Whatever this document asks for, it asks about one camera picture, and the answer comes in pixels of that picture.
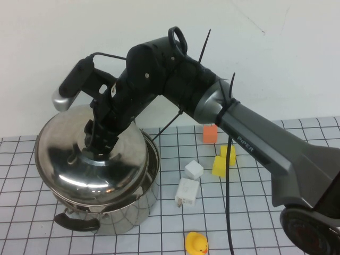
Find white grid-pattern tablecloth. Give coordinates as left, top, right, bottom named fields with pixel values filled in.
left=0, top=115, right=340, bottom=255

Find orange foam cube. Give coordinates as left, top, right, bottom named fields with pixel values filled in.
left=202, top=124, right=218, bottom=145

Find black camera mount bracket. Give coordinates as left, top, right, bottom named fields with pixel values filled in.
left=79, top=68, right=119, bottom=103

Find yellow foam cube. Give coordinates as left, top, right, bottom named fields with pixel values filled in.
left=211, top=155, right=228, bottom=177
left=220, top=144, right=236, bottom=166

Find black cable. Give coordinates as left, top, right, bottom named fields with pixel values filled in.
left=86, top=25, right=236, bottom=255

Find yellow rubber duck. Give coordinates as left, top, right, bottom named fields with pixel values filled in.
left=184, top=231, right=209, bottom=255

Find black zip tie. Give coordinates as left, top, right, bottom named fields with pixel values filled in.
left=150, top=110, right=184, bottom=141
left=214, top=72, right=240, bottom=127
left=198, top=29, right=213, bottom=64

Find white foam cube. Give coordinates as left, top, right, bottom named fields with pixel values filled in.
left=184, top=159, right=204, bottom=180

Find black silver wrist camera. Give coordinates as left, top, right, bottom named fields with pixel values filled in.
left=52, top=58, right=96, bottom=112

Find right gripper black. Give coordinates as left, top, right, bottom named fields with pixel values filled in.
left=83, top=76, right=158, bottom=157

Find stainless steel lid black knob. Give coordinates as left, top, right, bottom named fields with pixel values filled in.
left=34, top=104, right=149, bottom=207

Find white charger plug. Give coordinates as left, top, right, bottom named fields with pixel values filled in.
left=174, top=177, right=200, bottom=209

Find stainless steel pot black handles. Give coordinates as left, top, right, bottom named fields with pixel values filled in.
left=52, top=121, right=161, bottom=236

